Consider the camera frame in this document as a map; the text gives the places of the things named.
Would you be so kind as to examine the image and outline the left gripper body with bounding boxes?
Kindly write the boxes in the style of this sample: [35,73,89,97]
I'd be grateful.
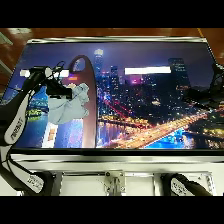
[45,80,74,100]

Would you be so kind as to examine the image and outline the light blue shirt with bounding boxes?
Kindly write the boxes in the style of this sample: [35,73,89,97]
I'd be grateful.
[46,82,91,125]

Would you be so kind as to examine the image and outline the black cable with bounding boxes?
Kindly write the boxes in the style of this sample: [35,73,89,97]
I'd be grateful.
[51,60,68,80]

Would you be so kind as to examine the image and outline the silver frame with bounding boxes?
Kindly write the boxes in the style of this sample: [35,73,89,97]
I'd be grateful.
[7,35,224,197]

